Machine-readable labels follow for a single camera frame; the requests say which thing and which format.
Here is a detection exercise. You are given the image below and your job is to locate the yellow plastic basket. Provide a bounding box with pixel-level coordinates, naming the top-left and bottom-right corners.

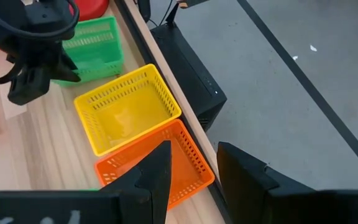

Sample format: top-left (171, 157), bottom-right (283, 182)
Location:
top-left (73, 63), bottom-right (182, 157)

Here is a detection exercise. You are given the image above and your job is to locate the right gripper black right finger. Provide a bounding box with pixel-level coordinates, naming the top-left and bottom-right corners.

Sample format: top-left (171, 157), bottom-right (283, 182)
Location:
top-left (217, 141), bottom-right (319, 224)

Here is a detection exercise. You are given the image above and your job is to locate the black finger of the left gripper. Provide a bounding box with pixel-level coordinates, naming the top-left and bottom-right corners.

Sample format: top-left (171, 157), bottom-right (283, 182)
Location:
top-left (52, 52), bottom-right (82, 83)
top-left (7, 66), bottom-right (52, 106)

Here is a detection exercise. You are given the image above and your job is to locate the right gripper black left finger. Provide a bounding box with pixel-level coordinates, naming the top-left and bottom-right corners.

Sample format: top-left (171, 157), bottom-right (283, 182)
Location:
top-left (99, 139), bottom-right (173, 224)

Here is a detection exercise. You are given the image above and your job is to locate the red desk lamp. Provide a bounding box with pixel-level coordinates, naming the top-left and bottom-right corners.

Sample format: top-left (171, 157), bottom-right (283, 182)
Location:
top-left (69, 0), bottom-right (110, 22)

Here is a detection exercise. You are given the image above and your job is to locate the black wifi antenna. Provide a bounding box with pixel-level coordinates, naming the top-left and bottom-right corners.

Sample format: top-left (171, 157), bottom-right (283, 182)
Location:
top-left (165, 2), bottom-right (180, 27)
top-left (137, 0), bottom-right (152, 23)

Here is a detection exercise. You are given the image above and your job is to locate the orange plastic basket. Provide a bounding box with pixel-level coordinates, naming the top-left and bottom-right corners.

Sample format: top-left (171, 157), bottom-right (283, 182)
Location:
top-left (94, 118), bottom-right (216, 211)

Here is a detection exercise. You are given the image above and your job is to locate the black computer case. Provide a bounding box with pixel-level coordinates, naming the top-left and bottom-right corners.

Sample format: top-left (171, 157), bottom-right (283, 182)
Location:
top-left (150, 22), bottom-right (228, 132)

